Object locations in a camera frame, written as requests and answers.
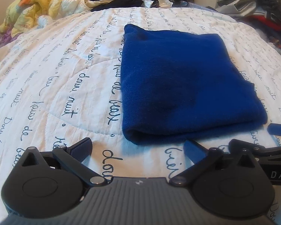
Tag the silver crumpled plastic bag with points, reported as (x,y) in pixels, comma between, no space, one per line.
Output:
(157,3)

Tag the white script-print bedspread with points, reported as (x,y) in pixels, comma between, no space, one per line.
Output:
(61,83)

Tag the black blue-rimmed bowl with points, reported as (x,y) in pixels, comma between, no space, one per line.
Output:
(181,4)

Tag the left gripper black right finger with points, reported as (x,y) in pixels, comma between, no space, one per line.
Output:
(203,159)

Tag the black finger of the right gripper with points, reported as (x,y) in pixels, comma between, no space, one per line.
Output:
(274,129)

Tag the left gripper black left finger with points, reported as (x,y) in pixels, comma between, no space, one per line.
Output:
(71,158)

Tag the purple patterned cloth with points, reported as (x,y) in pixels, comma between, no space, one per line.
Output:
(6,38)

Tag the dark navy garment pile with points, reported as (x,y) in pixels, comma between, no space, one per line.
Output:
(118,4)

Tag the white crumpled garment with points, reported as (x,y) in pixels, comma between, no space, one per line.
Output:
(66,8)

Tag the clothes pile on right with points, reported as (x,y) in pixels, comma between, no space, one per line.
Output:
(262,15)

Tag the yellow orange comforter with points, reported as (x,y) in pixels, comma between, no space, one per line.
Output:
(22,15)

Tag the blue knit sweater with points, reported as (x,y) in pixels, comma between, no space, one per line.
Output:
(178,86)

